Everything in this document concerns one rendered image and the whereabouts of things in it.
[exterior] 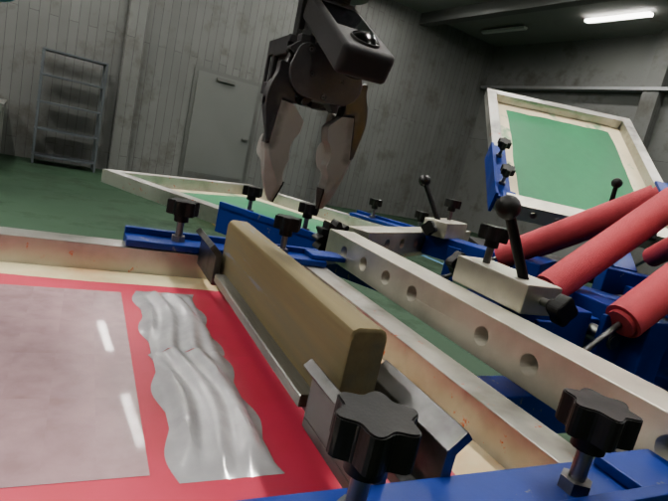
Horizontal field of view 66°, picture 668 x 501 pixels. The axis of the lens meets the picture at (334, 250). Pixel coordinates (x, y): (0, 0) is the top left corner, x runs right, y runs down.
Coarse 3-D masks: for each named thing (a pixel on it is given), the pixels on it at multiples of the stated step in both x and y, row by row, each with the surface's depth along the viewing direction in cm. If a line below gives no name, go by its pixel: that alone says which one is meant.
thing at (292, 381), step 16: (224, 288) 59; (240, 304) 54; (240, 320) 52; (256, 320) 50; (256, 336) 47; (272, 352) 44; (272, 368) 42; (288, 368) 41; (288, 384) 39; (304, 384) 39; (304, 400) 38
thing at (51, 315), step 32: (0, 288) 54; (32, 288) 56; (64, 288) 58; (96, 288) 60; (128, 288) 63; (160, 288) 65; (0, 320) 47; (32, 320) 48; (64, 320) 50; (96, 320) 52; (128, 320) 53; (224, 320) 59; (32, 352) 43; (64, 352) 44; (96, 352) 45; (128, 352) 46; (256, 352) 53
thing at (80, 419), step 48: (0, 384) 37; (48, 384) 39; (96, 384) 40; (144, 384) 42; (240, 384) 45; (0, 432) 32; (48, 432) 33; (96, 432) 34; (144, 432) 35; (288, 432) 39; (0, 480) 28; (48, 480) 29; (96, 480) 30; (144, 480) 31; (240, 480) 33; (288, 480) 34; (336, 480) 35
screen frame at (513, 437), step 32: (0, 256) 62; (32, 256) 64; (64, 256) 65; (96, 256) 67; (128, 256) 68; (160, 256) 70; (192, 256) 72; (352, 288) 73; (384, 320) 61; (384, 352) 58; (416, 352) 53; (416, 384) 53; (448, 384) 48; (480, 384) 48; (480, 416) 44; (512, 416) 43; (512, 448) 41; (544, 448) 38; (576, 448) 40
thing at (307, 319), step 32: (224, 256) 65; (256, 256) 53; (288, 256) 51; (256, 288) 52; (288, 288) 45; (320, 288) 42; (288, 320) 44; (320, 320) 39; (352, 320) 36; (288, 352) 43; (320, 352) 38; (352, 352) 35; (352, 384) 35
